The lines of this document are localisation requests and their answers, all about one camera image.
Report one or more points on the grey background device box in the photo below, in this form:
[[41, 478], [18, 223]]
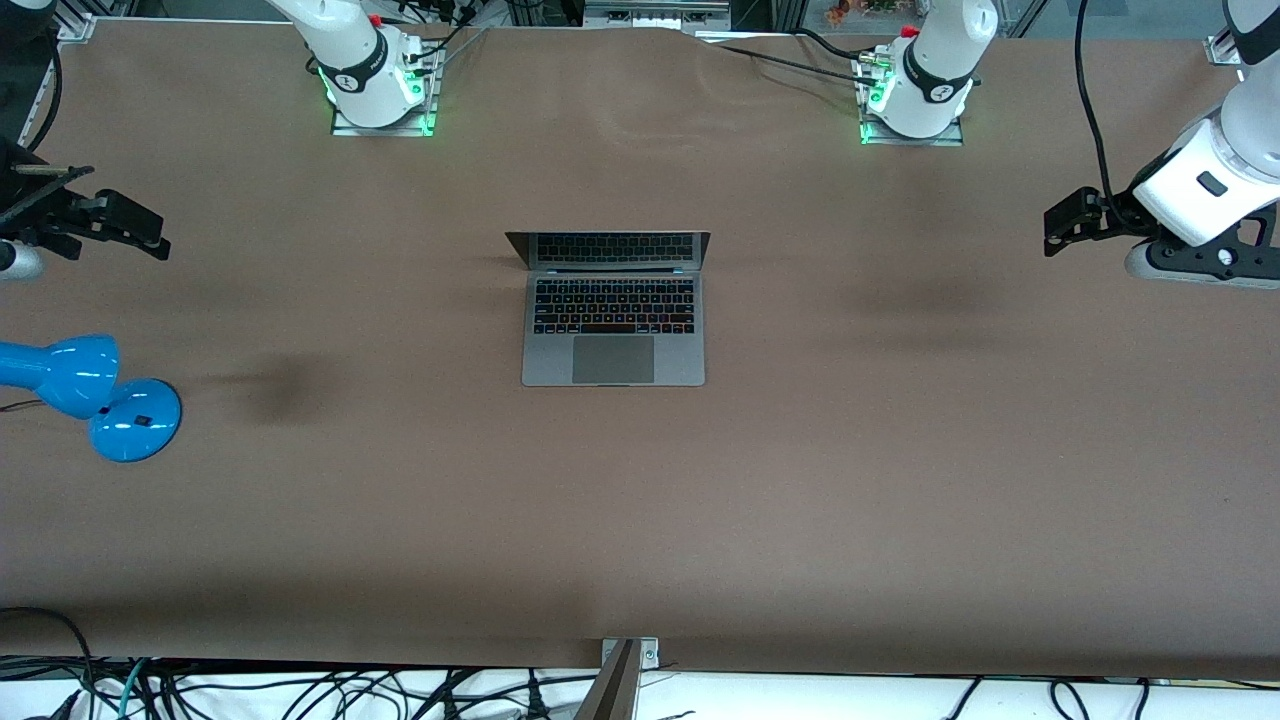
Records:
[[655, 15]]

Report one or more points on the grey metal beam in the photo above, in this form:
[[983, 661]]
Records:
[[615, 690]]

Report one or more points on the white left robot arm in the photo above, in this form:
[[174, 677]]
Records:
[[935, 60]]

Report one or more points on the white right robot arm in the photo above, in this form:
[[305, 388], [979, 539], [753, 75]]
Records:
[[350, 50]]

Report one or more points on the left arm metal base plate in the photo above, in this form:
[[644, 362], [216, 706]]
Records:
[[950, 140]]

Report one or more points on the small metal bracket plate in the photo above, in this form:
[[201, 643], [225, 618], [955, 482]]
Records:
[[650, 655]]

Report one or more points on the grey laptop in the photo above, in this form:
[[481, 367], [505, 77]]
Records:
[[614, 360]]

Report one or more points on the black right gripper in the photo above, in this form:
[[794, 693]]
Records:
[[30, 207]]

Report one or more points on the orange background decoration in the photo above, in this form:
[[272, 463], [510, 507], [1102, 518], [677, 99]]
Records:
[[860, 10]]

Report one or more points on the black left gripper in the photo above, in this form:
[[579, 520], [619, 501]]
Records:
[[1117, 214]]

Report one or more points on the aluminium side rail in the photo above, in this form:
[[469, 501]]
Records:
[[42, 105]]

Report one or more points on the blue desk lamp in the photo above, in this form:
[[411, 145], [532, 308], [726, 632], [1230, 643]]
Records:
[[130, 420]]

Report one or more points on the aluminium frame corner bracket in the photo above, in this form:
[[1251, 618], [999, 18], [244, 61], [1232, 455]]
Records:
[[1222, 50], [78, 27]]

